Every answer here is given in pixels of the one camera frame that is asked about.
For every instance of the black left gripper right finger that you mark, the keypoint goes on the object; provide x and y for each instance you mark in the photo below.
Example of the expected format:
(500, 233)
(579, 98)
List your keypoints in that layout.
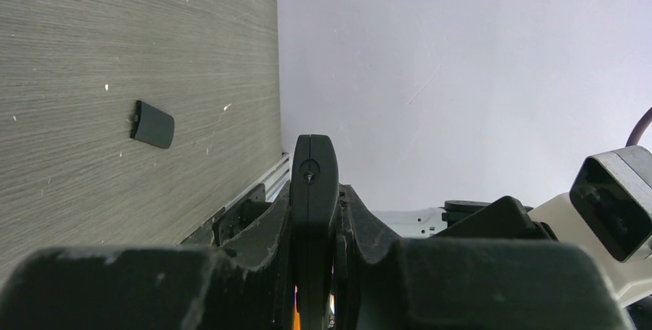
(390, 282)

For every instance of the black remote control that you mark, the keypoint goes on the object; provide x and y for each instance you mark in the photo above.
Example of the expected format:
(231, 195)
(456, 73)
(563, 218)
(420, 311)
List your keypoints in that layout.
(313, 199)

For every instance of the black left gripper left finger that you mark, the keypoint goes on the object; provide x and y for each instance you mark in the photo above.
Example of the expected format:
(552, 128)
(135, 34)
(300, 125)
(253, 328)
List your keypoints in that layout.
(244, 283)

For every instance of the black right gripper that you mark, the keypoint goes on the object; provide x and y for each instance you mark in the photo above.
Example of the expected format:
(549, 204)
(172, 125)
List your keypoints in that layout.
(505, 218)

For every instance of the black battery compartment cover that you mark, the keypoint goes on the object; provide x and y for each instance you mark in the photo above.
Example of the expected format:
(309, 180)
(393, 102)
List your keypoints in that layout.
(152, 126)

